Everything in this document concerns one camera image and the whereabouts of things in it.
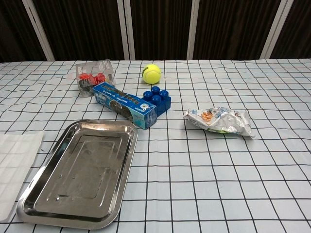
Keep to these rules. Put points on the yellow tennis ball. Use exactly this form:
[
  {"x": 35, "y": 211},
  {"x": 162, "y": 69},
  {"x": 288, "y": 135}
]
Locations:
[{"x": 151, "y": 74}]

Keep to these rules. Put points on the white partition frame post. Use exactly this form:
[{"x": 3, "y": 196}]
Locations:
[
  {"x": 39, "y": 29},
  {"x": 277, "y": 29},
  {"x": 126, "y": 29},
  {"x": 193, "y": 29}
]

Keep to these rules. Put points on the white paper sheet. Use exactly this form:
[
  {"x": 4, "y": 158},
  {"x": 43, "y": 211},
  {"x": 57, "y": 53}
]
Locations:
[{"x": 17, "y": 165}]

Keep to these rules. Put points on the white black checkered tablecloth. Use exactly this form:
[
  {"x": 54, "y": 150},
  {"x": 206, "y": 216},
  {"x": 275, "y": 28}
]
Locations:
[{"x": 218, "y": 182}]

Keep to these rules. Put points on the rectangular stainless steel tray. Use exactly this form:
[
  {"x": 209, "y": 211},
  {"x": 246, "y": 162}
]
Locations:
[{"x": 80, "y": 170}]

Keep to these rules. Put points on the dark brown partition panel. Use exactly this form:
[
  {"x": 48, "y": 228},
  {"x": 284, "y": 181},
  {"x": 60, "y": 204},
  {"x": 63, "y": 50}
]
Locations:
[
  {"x": 298, "y": 29},
  {"x": 82, "y": 29},
  {"x": 160, "y": 29},
  {"x": 14, "y": 29},
  {"x": 233, "y": 29}
]

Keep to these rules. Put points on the clear package with red parts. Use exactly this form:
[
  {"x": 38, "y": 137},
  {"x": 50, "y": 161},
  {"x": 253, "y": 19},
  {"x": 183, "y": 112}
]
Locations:
[{"x": 93, "y": 75}]

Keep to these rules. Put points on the crumpled white snack bag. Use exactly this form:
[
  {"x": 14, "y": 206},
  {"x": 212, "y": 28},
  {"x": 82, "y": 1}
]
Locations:
[{"x": 218, "y": 121}]

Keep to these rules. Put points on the long blue cardboard box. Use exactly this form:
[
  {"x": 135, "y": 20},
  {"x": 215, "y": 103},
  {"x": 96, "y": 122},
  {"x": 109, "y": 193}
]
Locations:
[{"x": 121, "y": 103}]

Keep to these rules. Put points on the blue plastic building block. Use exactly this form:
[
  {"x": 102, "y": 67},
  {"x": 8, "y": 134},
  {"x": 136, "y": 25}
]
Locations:
[{"x": 162, "y": 100}]

